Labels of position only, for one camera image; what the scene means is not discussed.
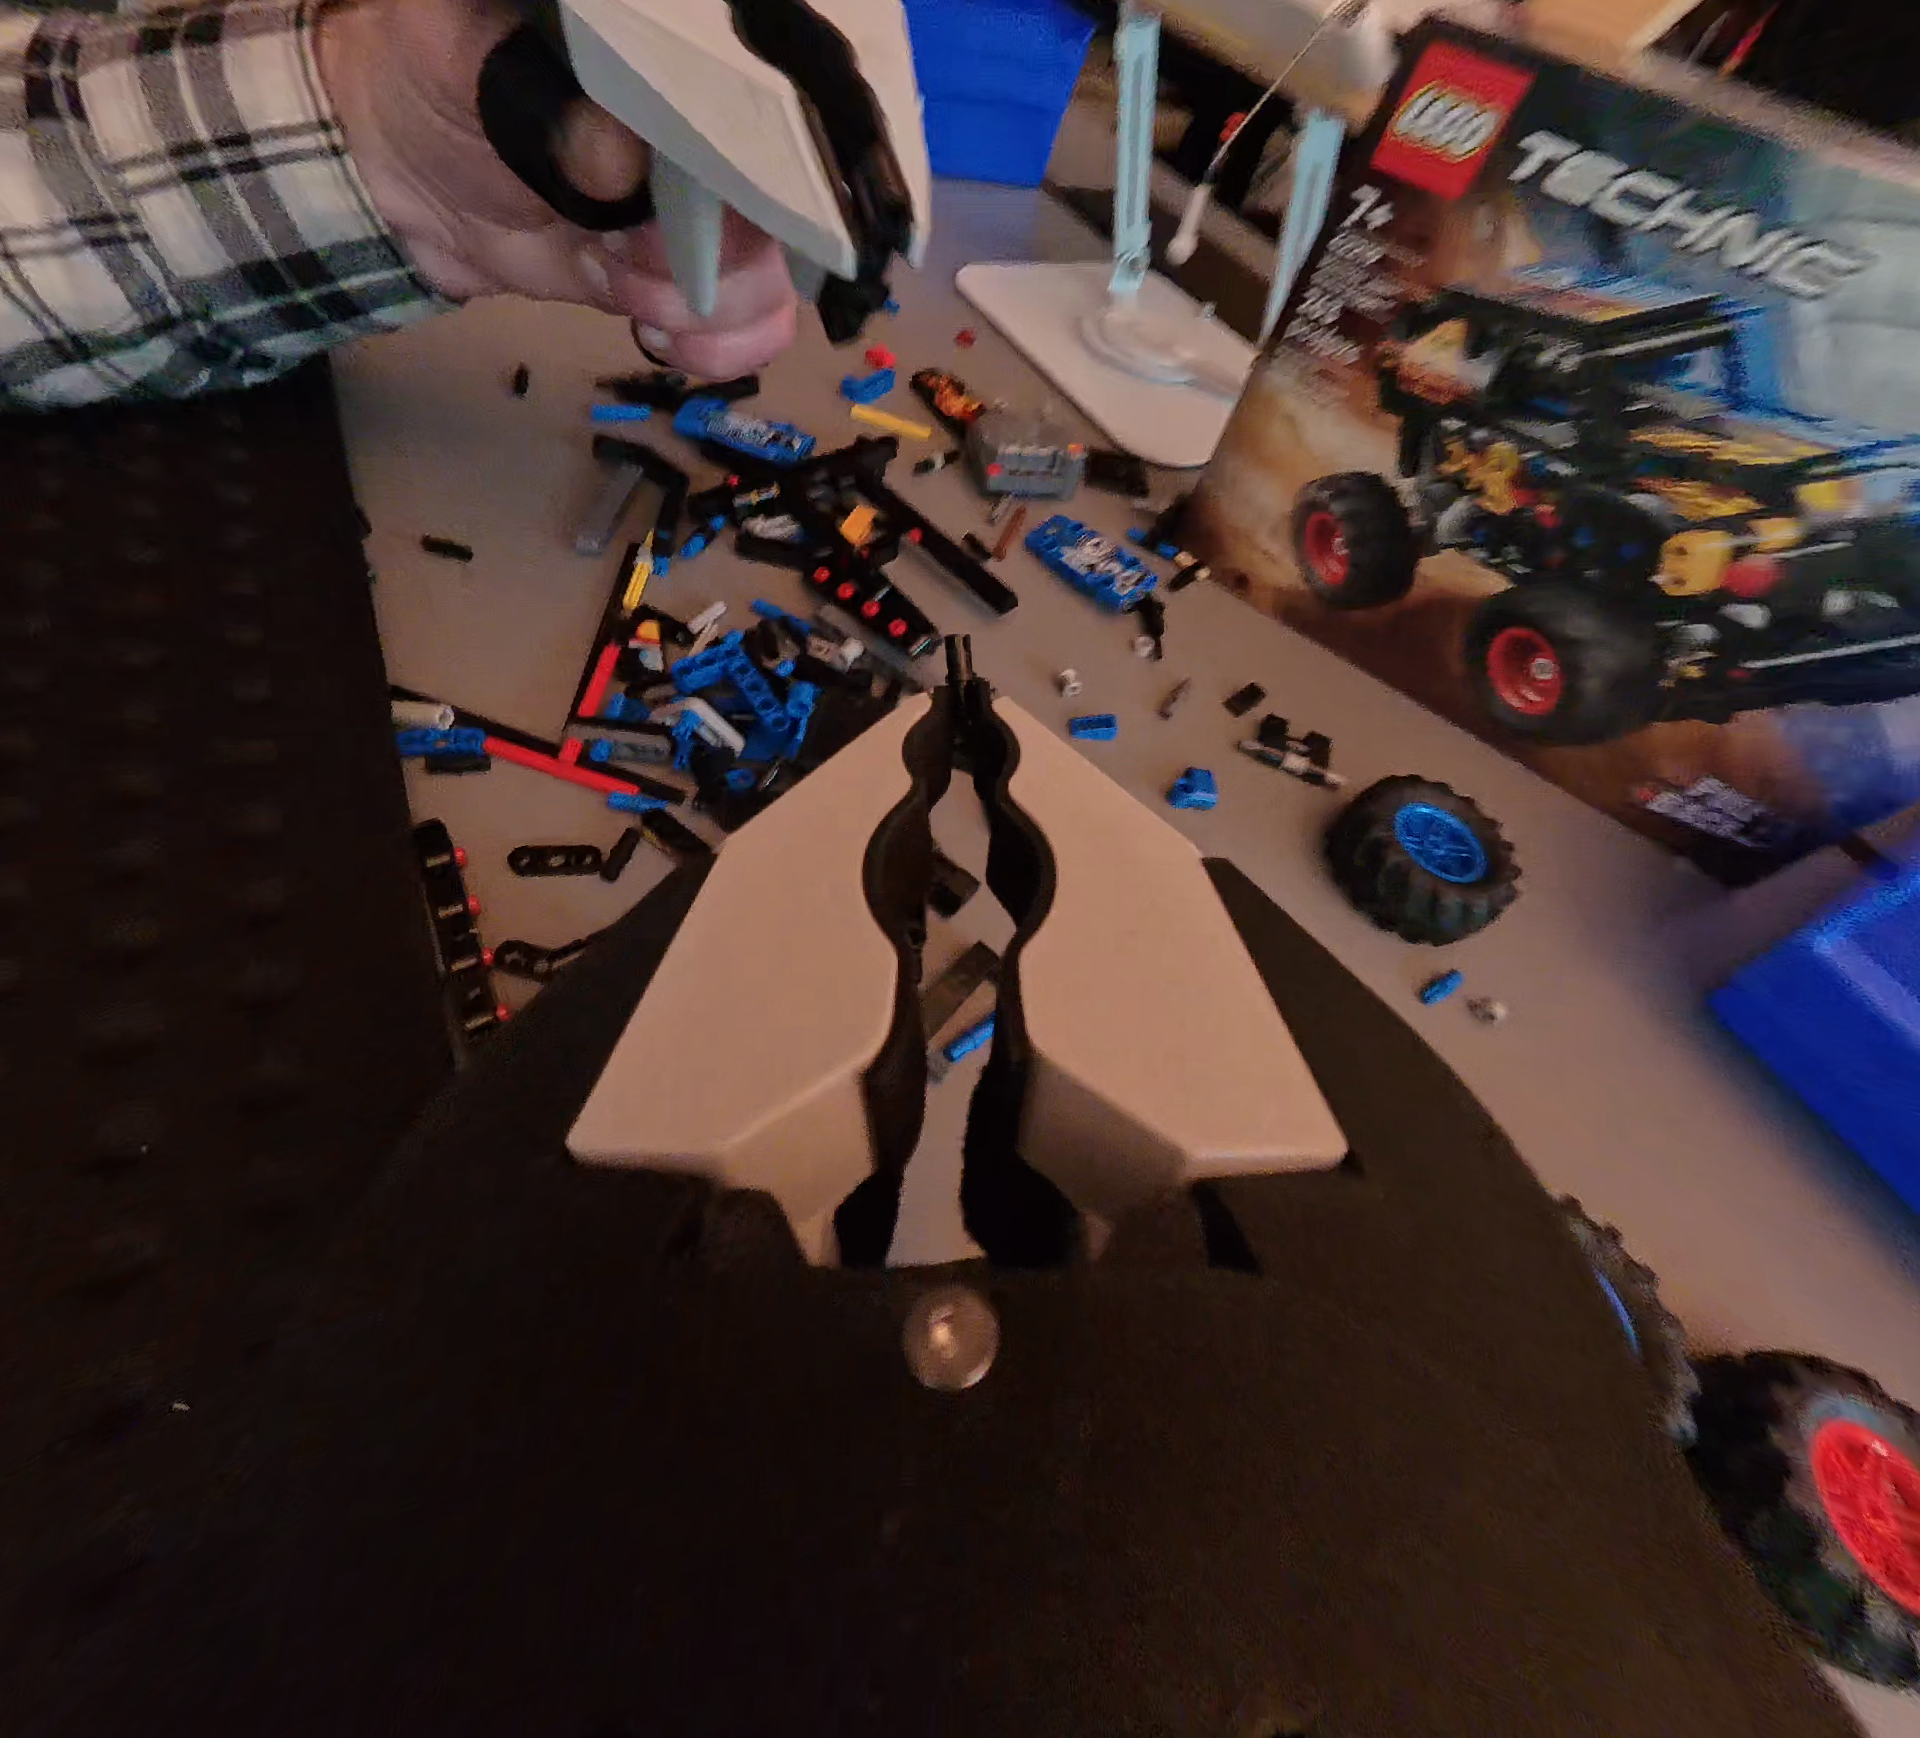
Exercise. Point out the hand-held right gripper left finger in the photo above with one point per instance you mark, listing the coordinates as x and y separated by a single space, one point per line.
737 1019

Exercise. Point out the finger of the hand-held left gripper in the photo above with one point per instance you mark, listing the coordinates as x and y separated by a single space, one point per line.
846 29
676 59

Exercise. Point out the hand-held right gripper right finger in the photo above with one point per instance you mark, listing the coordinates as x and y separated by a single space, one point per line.
1170 1019

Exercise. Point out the person's left forearm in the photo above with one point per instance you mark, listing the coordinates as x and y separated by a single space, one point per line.
181 195

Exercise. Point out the grey desk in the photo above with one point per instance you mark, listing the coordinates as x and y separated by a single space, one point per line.
1620 1079

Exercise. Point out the person's left hand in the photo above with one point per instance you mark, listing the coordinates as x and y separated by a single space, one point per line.
480 149

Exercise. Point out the blue bin with white tag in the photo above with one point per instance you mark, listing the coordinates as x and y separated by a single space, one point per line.
990 59

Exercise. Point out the short dark toy beam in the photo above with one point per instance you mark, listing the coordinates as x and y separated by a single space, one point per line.
553 861

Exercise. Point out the black toy connector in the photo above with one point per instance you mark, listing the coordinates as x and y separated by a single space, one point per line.
1291 753

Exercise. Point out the red toy axle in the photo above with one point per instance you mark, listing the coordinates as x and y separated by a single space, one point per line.
586 766

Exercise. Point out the black beam with red pins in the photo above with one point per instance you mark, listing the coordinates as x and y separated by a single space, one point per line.
455 928

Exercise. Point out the black tire blue rim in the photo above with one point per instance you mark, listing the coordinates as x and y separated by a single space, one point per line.
1422 861
1637 1318

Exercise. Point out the orange flame toy panel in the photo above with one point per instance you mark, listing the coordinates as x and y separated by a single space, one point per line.
948 400

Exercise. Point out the blue toy beam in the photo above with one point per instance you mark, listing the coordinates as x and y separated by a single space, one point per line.
443 743

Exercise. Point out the pile of toy building pieces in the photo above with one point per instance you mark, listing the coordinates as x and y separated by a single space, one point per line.
781 598

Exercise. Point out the white document stand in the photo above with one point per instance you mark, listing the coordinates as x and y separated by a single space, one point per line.
1111 359

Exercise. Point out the blue printed toy panel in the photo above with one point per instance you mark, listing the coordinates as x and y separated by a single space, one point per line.
1092 563

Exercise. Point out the grey toy motor block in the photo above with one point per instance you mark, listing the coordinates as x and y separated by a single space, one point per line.
1026 459

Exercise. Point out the plain blue plastic bin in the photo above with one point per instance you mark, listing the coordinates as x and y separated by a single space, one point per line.
1836 1034

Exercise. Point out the toy truck set box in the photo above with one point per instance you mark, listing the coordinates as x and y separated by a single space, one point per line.
1620 479

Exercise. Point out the black tire red rim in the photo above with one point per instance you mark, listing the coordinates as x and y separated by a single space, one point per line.
1831 1514

